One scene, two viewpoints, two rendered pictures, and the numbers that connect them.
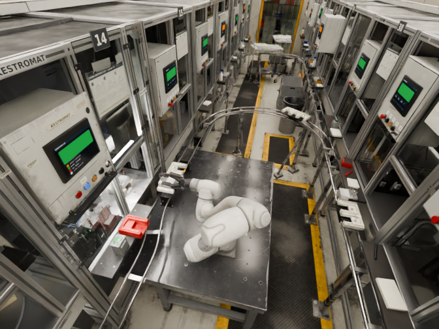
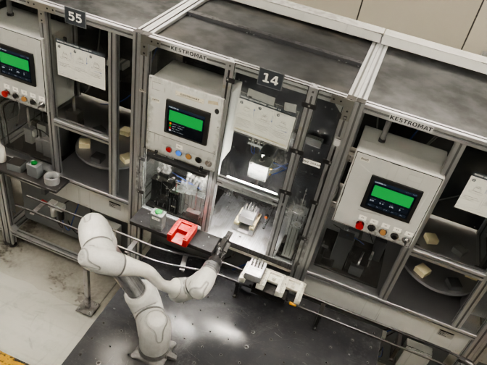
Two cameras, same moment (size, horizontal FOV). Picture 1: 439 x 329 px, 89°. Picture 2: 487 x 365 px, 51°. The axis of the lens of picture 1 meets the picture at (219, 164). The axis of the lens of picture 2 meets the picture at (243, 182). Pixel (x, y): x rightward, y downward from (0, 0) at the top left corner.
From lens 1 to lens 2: 219 cm
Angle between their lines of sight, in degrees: 69
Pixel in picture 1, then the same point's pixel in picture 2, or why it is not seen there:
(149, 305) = not seen: hidden behind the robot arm
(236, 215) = (93, 230)
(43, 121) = (177, 87)
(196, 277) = (121, 311)
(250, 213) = (92, 242)
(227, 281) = (103, 340)
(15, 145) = (153, 83)
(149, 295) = not seen: hidden behind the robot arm
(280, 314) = not seen: outside the picture
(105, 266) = (144, 216)
